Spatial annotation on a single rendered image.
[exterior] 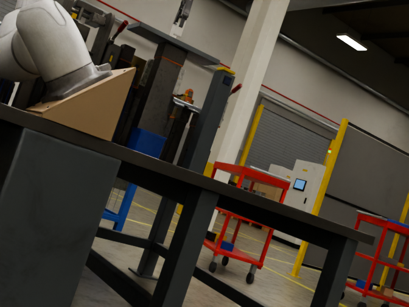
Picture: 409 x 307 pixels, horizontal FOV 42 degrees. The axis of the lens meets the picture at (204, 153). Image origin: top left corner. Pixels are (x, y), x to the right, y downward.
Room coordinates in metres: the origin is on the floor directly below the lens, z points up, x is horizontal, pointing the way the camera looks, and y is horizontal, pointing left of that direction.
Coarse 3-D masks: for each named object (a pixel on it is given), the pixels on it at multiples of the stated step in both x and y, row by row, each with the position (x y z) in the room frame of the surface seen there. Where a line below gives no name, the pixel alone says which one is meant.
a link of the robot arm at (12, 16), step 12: (24, 0) 1.70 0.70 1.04; (36, 0) 1.70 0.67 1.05; (12, 12) 1.67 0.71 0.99; (12, 24) 1.64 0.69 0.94; (0, 36) 1.66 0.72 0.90; (12, 36) 1.60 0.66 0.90; (0, 48) 1.63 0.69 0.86; (12, 48) 1.59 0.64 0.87; (0, 60) 1.65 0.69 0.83; (12, 60) 1.61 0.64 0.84; (0, 72) 1.69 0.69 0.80; (12, 72) 1.65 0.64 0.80; (24, 72) 1.64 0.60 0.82
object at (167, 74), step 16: (160, 48) 2.09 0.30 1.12; (176, 48) 2.08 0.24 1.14; (160, 64) 2.06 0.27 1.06; (176, 64) 2.09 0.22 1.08; (160, 80) 2.07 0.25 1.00; (176, 80) 2.10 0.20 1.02; (144, 96) 2.09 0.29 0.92; (160, 96) 2.08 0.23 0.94; (144, 112) 2.06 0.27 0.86; (160, 112) 2.09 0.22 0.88; (144, 128) 2.07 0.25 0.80
